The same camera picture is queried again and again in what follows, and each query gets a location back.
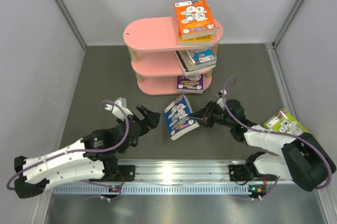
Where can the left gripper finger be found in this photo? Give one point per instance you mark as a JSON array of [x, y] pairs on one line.
[[153, 119], [144, 111]]

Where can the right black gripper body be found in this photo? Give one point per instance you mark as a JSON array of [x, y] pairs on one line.
[[219, 116]]

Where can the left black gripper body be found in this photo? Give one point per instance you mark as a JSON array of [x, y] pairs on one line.
[[142, 122]]

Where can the dark blue treehouse book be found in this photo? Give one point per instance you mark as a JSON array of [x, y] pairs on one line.
[[177, 117]]

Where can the purple treehouse book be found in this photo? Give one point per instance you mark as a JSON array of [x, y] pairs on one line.
[[191, 84]]

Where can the dark tale of two cities book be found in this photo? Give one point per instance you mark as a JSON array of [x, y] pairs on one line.
[[189, 68]]

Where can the blue 26-storey treehouse book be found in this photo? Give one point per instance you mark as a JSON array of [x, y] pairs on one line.
[[201, 57]]

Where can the lime green treehouse book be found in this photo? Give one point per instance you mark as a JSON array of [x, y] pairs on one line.
[[284, 122]]

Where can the yellow 130-storey treehouse book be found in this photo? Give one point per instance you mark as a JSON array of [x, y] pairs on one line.
[[205, 41]]

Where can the orange 78-storey treehouse book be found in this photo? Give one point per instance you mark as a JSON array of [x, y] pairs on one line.
[[194, 19]]

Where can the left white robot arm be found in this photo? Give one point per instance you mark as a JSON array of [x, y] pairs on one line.
[[92, 157]]

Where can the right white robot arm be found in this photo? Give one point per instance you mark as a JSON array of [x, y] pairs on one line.
[[300, 159]]

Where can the pink three-tier shelf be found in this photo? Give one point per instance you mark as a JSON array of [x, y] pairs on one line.
[[152, 43]]

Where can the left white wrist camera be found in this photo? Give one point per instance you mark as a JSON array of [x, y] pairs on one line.
[[118, 108]]

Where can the aluminium mounting rail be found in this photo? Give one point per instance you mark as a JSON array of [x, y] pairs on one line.
[[170, 177]]

